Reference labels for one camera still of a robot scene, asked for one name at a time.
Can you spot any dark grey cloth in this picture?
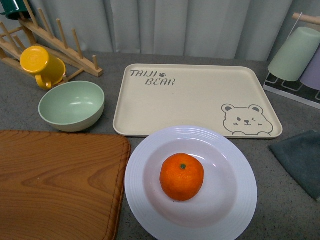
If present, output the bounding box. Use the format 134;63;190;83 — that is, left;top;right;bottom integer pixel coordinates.
269;130;320;202

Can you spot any dark green mug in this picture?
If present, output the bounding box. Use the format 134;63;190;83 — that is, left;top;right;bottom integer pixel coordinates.
0;0;31;20

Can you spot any grey curtain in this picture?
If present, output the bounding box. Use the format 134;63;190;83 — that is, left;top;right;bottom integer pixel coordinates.
31;0;320;61

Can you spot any beige bear tray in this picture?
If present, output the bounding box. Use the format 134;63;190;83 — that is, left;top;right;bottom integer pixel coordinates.
113;64;283;139

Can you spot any wooden dish rack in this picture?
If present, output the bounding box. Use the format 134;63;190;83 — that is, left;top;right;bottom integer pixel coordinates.
0;0;104;84

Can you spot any white ridged plate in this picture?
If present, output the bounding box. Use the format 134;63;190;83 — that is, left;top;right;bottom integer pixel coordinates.
125;126;258;240

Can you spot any orange mandarin fruit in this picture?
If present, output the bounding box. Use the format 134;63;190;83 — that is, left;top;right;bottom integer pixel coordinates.
159;153;205;202

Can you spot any light green bowl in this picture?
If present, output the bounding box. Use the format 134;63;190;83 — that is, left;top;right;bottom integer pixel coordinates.
38;81;105;133

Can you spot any light green cup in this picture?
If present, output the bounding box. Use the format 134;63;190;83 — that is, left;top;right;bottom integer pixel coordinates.
268;27;320;82

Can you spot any wooden cutting board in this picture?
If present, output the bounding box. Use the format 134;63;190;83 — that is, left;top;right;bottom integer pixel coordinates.
0;130;131;240

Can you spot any white cup holder stand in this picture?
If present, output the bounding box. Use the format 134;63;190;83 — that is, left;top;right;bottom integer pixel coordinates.
263;13;320;109

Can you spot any lilac cup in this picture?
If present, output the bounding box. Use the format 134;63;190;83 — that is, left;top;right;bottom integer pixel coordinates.
299;47;320;91

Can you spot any yellow mug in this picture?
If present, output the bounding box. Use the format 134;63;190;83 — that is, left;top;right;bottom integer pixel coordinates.
20;46;66;90

